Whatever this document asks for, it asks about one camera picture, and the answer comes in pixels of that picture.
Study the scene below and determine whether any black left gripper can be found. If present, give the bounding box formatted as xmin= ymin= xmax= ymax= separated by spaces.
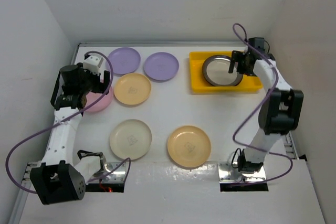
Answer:
xmin=77 ymin=62 xmax=110 ymax=94

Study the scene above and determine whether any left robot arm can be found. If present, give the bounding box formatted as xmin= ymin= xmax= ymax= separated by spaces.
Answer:
xmin=30 ymin=63 xmax=112 ymax=205

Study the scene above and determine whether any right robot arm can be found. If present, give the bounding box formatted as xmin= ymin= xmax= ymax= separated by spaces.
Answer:
xmin=228 ymin=50 xmax=304 ymax=173

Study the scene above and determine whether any yellow plastic bin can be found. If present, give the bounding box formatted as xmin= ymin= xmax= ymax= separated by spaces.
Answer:
xmin=189 ymin=51 xmax=263 ymax=93

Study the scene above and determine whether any purple plate left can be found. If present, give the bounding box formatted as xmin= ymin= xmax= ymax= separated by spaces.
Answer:
xmin=108 ymin=47 xmax=141 ymax=76

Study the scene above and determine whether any purple plate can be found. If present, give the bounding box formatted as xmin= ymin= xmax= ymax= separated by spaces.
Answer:
xmin=108 ymin=47 xmax=141 ymax=76
xmin=143 ymin=52 xmax=180 ymax=81

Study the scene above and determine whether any pink plate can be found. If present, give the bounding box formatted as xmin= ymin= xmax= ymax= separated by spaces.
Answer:
xmin=85 ymin=86 xmax=113 ymax=113

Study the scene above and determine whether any orange plate upper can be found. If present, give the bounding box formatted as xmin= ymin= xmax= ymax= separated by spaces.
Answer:
xmin=114 ymin=73 xmax=152 ymax=106

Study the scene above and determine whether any orange plate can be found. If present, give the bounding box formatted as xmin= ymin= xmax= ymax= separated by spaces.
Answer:
xmin=167 ymin=125 xmax=212 ymax=169
xmin=114 ymin=73 xmax=152 ymax=106

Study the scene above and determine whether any purple plate right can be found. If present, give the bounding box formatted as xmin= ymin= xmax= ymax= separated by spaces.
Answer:
xmin=143 ymin=52 xmax=180 ymax=81

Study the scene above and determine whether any orange plate lower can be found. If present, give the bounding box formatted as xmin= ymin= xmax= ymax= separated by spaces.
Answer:
xmin=167 ymin=125 xmax=212 ymax=169

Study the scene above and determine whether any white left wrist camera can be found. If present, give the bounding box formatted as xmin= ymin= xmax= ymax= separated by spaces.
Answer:
xmin=82 ymin=55 xmax=103 ymax=76

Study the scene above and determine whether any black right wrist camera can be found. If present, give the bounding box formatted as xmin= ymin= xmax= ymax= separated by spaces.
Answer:
xmin=248 ymin=37 xmax=270 ymax=54

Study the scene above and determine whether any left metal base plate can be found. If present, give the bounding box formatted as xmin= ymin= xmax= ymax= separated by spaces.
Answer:
xmin=88 ymin=158 xmax=131 ymax=184

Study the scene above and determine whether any metal base plate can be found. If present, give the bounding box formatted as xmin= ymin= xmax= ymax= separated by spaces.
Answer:
xmin=88 ymin=158 xmax=131 ymax=184
xmin=217 ymin=162 xmax=266 ymax=185

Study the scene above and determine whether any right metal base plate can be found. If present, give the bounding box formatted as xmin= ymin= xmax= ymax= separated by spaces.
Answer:
xmin=217 ymin=162 xmax=266 ymax=185

